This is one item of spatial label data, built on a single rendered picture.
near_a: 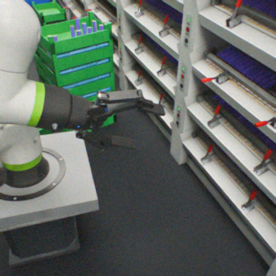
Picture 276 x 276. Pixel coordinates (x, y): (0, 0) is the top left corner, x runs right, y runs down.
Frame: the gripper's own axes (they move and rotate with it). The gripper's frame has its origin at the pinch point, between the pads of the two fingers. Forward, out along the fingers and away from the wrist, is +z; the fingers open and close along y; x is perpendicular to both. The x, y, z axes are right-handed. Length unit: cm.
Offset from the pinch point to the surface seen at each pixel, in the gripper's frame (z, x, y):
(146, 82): 52, -83, 47
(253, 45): 27.5, -18.4, -21.7
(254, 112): 36.8, -8.1, -7.9
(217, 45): 41, -44, -6
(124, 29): 34, -105, 34
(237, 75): 37.7, -24.2, -8.5
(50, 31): -6, -90, 40
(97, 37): 11, -77, 28
